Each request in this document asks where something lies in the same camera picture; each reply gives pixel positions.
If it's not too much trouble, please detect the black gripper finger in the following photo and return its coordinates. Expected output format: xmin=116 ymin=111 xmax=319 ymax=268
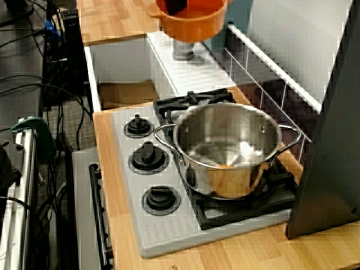
xmin=164 ymin=0 xmax=188 ymax=16

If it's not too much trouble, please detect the orange plastic pot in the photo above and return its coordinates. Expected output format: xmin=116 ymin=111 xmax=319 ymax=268
xmin=147 ymin=0 xmax=234 ymax=43

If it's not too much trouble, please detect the stainless steel pot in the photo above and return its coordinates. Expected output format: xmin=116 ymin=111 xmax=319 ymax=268
xmin=154 ymin=102 xmax=302 ymax=201

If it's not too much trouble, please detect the grey toy faucet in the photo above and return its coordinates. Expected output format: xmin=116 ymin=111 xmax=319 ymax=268
xmin=172 ymin=40 xmax=195 ymax=61

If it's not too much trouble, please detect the white sink basin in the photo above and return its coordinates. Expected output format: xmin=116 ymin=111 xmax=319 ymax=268
xmin=84 ymin=29 xmax=237 ymax=113

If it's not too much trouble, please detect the black burner grate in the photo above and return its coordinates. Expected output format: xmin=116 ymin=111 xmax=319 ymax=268
xmin=153 ymin=87 xmax=237 ymax=133
xmin=168 ymin=151 xmax=299 ymax=231

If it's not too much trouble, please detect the black computer tower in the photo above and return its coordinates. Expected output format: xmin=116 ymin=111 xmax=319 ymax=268
xmin=61 ymin=8 xmax=88 ymax=93

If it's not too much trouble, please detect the blue connector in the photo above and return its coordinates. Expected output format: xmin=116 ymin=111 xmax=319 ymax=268
xmin=44 ymin=19 xmax=61 ymax=43

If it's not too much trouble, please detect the black stove knob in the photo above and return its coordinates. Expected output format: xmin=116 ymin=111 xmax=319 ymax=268
xmin=141 ymin=185 xmax=182 ymax=217
xmin=123 ymin=114 xmax=155 ymax=139
xmin=128 ymin=140 xmax=170 ymax=175

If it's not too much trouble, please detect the green clamp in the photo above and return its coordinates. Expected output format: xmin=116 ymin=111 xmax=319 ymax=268
xmin=10 ymin=116 xmax=57 ymax=163

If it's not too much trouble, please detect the dark range hood panel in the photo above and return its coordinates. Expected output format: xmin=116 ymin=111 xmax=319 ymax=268
xmin=285 ymin=0 xmax=360 ymax=240

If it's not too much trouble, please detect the grey oven door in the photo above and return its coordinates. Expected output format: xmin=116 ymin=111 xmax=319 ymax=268
xmin=71 ymin=147 xmax=113 ymax=270

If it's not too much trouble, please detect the grey stove top panel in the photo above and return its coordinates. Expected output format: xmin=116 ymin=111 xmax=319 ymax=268
xmin=109 ymin=97 xmax=296 ymax=259

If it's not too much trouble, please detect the black device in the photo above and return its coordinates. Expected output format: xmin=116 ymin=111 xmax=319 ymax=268
xmin=0 ymin=143 xmax=23 ymax=195

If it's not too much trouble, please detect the black cable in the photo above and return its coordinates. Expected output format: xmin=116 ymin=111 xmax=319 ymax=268
xmin=0 ymin=196 xmax=46 ymax=270
xmin=75 ymin=95 xmax=87 ymax=150
xmin=0 ymin=74 xmax=93 ymax=120

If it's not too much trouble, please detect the black oven door handle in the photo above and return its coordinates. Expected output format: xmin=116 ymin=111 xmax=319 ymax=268
xmin=89 ymin=163 xmax=113 ymax=268

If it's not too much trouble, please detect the aluminium rail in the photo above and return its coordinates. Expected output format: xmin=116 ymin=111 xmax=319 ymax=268
xmin=0 ymin=120 xmax=37 ymax=270

